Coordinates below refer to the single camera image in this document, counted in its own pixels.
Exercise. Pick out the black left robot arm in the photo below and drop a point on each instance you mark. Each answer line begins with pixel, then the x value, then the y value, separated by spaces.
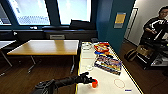
pixel 60 82

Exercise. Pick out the small white puck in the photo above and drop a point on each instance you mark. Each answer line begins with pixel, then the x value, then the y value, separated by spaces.
pixel 88 67

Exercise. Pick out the colourful snack packets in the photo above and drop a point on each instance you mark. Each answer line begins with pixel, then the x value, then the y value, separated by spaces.
pixel 101 48

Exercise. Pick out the clear glass bowl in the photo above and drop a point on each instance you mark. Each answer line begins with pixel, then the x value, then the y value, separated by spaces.
pixel 87 46

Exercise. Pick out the tan black backpack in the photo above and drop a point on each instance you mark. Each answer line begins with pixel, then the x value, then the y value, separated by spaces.
pixel 132 54

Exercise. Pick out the long wooden table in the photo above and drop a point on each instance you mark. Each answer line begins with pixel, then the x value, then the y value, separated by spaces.
pixel 46 47

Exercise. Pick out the grey bench panel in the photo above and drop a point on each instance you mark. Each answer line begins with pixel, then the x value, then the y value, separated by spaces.
pixel 57 37

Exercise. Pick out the dark sofa cushion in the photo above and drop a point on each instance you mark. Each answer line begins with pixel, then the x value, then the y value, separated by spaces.
pixel 81 24

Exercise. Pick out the white framed doorway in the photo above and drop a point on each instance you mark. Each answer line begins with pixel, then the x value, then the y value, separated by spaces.
pixel 132 24

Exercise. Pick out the dark window bench sofa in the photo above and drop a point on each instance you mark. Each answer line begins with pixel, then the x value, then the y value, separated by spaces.
pixel 33 34

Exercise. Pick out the bright window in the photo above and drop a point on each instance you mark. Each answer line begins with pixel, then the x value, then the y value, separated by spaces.
pixel 74 11
pixel 3 15
pixel 31 11

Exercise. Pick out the small white sill item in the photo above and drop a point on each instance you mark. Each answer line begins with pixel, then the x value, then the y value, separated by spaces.
pixel 34 28

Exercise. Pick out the person in dark shirt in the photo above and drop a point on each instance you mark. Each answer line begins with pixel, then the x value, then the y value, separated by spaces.
pixel 155 26

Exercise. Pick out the yellow wall sign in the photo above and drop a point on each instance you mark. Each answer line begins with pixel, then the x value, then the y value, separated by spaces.
pixel 120 19

